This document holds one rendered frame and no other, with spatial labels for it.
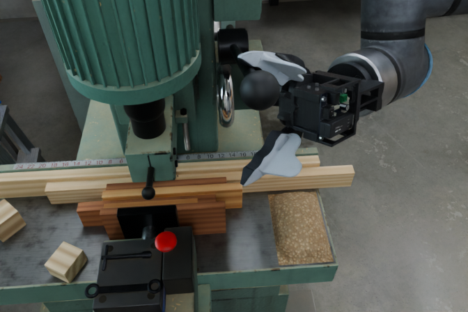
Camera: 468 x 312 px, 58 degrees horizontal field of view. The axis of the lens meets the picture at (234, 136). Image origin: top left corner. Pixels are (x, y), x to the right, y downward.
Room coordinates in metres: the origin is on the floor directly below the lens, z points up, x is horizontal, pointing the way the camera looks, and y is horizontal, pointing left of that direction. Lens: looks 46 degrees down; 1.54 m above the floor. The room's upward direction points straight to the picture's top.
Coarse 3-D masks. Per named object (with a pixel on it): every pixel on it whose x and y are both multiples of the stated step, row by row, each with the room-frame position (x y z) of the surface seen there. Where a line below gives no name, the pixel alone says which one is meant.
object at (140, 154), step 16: (128, 128) 0.47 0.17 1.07; (176, 128) 0.52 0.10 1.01; (128, 144) 0.43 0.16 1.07; (144, 144) 0.43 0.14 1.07; (160, 144) 0.43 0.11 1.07; (176, 144) 0.49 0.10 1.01; (128, 160) 0.41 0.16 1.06; (144, 160) 0.41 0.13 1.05; (160, 160) 0.41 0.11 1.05; (176, 160) 0.44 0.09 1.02; (144, 176) 0.41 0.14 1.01; (160, 176) 0.41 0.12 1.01
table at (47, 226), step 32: (256, 192) 0.46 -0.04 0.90; (32, 224) 0.40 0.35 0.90; (64, 224) 0.40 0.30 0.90; (256, 224) 0.40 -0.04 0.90; (0, 256) 0.34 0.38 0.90; (32, 256) 0.34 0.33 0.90; (96, 256) 0.34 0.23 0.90; (224, 256) 0.34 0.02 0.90; (256, 256) 0.34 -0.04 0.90; (0, 288) 0.28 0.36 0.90; (32, 288) 0.28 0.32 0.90; (64, 288) 0.29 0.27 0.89; (224, 288) 0.31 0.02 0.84
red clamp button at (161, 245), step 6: (162, 234) 0.30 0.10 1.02; (168, 234) 0.30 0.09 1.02; (174, 234) 0.31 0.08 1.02; (156, 240) 0.29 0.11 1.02; (162, 240) 0.29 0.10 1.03; (168, 240) 0.29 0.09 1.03; (174, 240) 0.29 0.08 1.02; (156, 246) 0.29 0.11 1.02; (162, 246) 0.29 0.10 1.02; (168, 246) 0.29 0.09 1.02; (174, 246) 0.29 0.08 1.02
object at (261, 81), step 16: (224, 32) 0.61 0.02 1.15; (240, 32) 0.61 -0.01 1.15; (224, 48) 0.59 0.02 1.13; (240, 48) 0.59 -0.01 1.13; (224, 64) 0.59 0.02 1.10; (240, 64) 0.40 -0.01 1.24; (256, 80) 0.27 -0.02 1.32; (272, 80) 0.28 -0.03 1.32; (240, 96) 0.28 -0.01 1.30; (256, 96) 0.27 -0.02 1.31; (272, 96) 0.27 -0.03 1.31
